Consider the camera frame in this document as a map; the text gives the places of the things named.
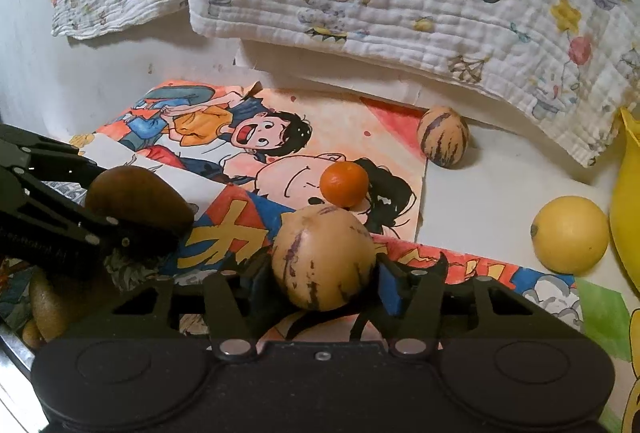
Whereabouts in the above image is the metal tray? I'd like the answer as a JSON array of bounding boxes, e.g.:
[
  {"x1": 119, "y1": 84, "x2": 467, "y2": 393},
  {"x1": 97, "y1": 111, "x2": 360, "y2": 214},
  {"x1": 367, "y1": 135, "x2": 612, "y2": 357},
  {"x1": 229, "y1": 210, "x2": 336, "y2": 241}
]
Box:
[{"x1": 0, "y1": 320, "x2": 53, "y2": 433}]

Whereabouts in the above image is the shouting cartoon pirate poster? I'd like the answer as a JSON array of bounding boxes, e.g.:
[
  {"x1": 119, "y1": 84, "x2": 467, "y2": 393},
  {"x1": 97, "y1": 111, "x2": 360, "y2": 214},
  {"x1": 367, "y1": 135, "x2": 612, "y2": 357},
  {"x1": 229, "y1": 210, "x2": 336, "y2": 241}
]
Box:
[{"x1": 165, "y1": 185, "x2": 583, "y2": 331}]

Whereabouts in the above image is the dragon warriors poster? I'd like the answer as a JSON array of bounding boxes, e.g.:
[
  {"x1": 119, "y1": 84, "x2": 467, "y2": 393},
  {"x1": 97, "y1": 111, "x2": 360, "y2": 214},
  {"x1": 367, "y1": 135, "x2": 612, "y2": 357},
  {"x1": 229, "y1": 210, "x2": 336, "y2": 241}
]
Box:
[{"x1": 0, "y1": 133, "x2": 206, "y2": 329}]

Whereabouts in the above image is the yellow lemon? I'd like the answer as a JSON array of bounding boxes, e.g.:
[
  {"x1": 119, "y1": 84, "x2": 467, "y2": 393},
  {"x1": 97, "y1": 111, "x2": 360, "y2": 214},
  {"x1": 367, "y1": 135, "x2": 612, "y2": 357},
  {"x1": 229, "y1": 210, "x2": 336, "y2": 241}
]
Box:
[{"x1": 531, "y1": 196, "x2": 611, "y2": 275}]

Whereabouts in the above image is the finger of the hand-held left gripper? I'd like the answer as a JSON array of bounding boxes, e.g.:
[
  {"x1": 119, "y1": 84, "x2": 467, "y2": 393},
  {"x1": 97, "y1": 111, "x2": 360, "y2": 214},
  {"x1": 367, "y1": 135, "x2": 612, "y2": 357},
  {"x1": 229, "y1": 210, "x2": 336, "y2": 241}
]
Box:
[
  {"x1": 0, "y1": 124, "x2": 108, "y2": 186},
  {"x1": 0, "y1": 165, "x2": 193, "y2": 254}
]

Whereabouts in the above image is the orange tangerine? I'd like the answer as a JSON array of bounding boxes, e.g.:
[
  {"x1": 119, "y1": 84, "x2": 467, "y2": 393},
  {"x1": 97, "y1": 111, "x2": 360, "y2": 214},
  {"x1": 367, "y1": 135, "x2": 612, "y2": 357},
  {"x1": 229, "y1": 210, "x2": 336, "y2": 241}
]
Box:
[{"x1": 320, "y1": 161, "x2": 370, "y2": 208}]

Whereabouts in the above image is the two cartoon boys poster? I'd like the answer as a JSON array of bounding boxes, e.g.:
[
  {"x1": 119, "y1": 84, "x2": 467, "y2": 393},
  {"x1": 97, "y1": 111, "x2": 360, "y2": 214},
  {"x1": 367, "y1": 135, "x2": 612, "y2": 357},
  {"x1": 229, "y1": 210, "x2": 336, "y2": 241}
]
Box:
[{"x1": 95, "y1": 82, "x2": 429, "y2": 241}]

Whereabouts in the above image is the yellow plastic bowl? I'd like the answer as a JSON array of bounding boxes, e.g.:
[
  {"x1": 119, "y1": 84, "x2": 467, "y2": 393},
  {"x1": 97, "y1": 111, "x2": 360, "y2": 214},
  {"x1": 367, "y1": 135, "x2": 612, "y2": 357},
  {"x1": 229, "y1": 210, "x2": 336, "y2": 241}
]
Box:
[{"x1": 609, "y1": 107, "x2": 640, "y2": 294}]

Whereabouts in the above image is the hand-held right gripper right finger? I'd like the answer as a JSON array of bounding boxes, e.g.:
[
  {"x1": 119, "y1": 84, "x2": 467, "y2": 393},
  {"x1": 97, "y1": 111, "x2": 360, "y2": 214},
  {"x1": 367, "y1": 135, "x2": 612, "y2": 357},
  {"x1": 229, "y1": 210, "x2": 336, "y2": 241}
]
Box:
[{"x1": 352, "y1": 258, "x2": 581, "y2": 358}]

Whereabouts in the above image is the yellow cartoon animal poster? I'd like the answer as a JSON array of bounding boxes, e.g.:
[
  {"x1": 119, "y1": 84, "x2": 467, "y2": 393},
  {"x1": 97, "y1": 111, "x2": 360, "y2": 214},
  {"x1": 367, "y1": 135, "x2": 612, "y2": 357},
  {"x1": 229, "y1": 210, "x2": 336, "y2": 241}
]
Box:
[{"x1": 572, "y1": 277, "x2": 640, "y2": 433}]

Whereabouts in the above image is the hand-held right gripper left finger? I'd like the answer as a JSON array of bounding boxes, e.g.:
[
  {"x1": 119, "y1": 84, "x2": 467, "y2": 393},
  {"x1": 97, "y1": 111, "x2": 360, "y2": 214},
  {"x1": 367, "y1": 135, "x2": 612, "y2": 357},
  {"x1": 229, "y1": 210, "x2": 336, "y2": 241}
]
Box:
[{"x1": 70, "y1": 259, "x2": 293, "y2": 360}]

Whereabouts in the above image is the striped pepino melon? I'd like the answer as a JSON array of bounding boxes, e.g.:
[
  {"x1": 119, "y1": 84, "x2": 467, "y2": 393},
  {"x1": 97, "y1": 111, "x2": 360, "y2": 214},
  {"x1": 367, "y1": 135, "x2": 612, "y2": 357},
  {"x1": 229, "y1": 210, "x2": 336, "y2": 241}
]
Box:
[
  {"x1": 417, "y1": 106, "x2": 471, "y2": 170},
  {"x1": 271, "y1": 205, "x2": 378, "y2": 313}
]

